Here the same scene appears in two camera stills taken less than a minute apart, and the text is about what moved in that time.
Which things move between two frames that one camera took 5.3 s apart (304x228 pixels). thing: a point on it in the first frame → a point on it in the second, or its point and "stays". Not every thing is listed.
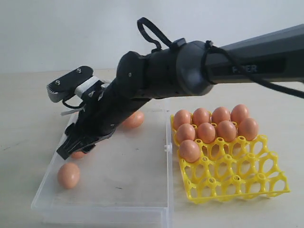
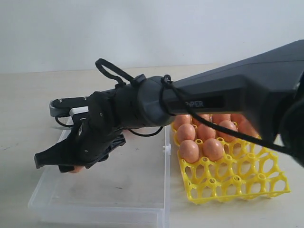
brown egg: x=200 y=115 stays
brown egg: x=181 y=117 stays
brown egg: x=220 y=113 stays
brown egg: x=68 y=175 → x=213 y=148
